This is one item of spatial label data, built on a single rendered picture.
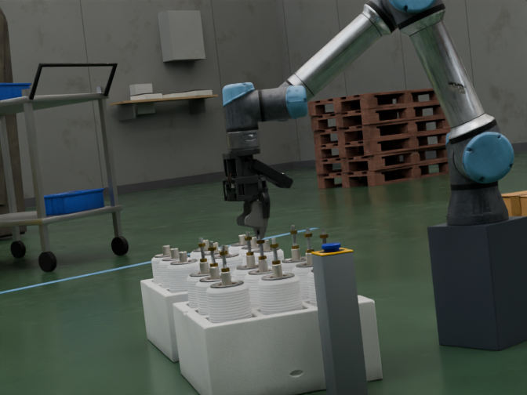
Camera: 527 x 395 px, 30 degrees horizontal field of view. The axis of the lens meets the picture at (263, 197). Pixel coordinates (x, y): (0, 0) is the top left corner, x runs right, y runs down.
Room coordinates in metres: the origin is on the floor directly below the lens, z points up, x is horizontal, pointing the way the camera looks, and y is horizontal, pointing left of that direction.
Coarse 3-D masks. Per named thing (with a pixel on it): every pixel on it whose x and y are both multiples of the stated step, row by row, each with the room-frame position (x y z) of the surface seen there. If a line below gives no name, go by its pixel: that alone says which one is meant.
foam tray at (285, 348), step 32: (192, 320) 2.19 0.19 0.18; (256, 320) 2.10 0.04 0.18; (288, 320) 2.11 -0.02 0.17; (192, 352) 2.24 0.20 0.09; (224, 352) 2.08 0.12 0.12; (256, 352) 2.09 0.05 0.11; (288, 352) 2.11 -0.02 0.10; (320, 352) 2.13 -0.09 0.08; (192, 384) 2.29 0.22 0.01; (224, 384) 2.07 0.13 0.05; (256, 384) 2.09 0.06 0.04; (288, 384) 2.11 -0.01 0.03; (320, 384) 2.13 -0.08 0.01
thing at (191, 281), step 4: (220, 272) 2.39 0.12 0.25; (188, 276) 2.39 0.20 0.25; (208, 276) 2.35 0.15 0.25; (188, 280) 2.36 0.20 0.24; (192, 280) 2.35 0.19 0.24; (196, 280) 2.35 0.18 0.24; (188, 284) 2.37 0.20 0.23; (192, 284) 2.35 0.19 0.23; (188, 288) 2.37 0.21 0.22; (192, 288) 2.35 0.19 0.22; (188, 292) 2.37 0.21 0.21; (192, 292) 2.35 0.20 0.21; (188, 296) 2.37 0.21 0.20; (192, 296) 2.36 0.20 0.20; (196, 296) 2.35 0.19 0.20; (192, 300) 2.36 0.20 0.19; (196, 300) 2.35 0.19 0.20; (192, 304) 2.36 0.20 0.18; (196, 304) 2.35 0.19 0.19; (192, 308) 2.36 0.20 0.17
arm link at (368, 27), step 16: (368, 16) 2.39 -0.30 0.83; (384, 16) 2.38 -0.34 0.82; (352, 32) 2.39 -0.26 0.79; (368, 32) 2.39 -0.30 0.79; (384, 32) 2.41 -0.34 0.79; (336, 48) 2.39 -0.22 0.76; (352, 48) 2.39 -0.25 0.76; (368, 48) 2.42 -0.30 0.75; (304, 64) 2.41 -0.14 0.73; (320, 64) 2.39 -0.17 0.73; (336, 64) 2.39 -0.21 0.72; (288, 80) 2.41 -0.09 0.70; (304, 80) 2.39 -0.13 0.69; (320, 80) 2.39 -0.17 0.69
